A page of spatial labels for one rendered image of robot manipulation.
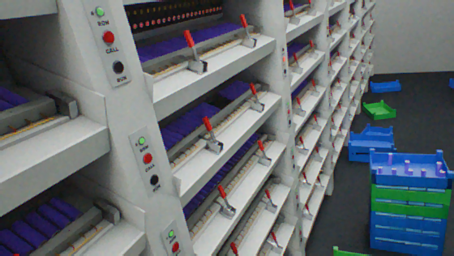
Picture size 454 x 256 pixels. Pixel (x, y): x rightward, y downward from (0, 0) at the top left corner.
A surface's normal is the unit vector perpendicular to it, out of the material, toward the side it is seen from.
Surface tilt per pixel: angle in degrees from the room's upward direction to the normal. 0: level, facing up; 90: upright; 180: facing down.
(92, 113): 90
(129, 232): 20
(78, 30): 90
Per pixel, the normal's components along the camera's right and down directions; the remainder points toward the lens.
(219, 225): 0.15, -0.83
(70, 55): -0.47, 0.42
